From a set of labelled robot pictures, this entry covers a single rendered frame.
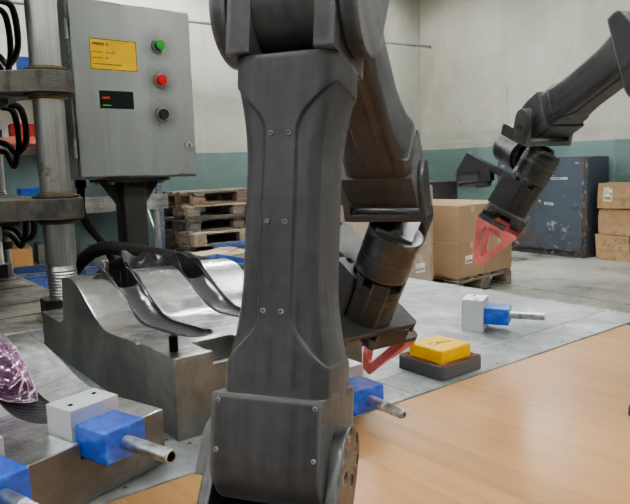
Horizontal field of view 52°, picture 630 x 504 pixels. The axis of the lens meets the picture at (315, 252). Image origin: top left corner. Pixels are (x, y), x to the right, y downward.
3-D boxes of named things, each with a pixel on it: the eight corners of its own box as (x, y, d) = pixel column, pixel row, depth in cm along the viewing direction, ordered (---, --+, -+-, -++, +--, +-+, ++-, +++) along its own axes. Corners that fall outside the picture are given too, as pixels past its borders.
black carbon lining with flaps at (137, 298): (296, 333, 83) (293, 260, 82) (182, 358, 73) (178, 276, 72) (177, 296, 111) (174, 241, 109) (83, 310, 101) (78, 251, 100)
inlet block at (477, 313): (545, 329, 108) (546, 297, 107) (543, 336, 103) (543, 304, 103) (467, 323, 113) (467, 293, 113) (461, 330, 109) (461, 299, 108)
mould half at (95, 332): (363, 385, 83) (360, 282, 81) (178, 442, 67) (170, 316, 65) (187, 320, 122) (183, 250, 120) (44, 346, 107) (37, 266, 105)
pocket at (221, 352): (253, 373, 72) (252, 341, 72) (211, 384, 69) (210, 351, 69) (232, 364, 76) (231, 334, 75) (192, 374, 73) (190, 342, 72)
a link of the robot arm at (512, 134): (480, 163, 111) (491, 93, 106) (524, 161, 113) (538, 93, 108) (513, 186, 101) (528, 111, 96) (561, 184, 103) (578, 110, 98)
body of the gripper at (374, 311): (307, 313, 69) (325, 257, 66) (378, 299, 75) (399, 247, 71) (339, 352, 65) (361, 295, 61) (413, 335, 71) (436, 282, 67)
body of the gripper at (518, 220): (481, 212, 102) (505, 171, 100) (491, 207, 111) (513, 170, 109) (518, 232, 100) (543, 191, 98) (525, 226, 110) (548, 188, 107)
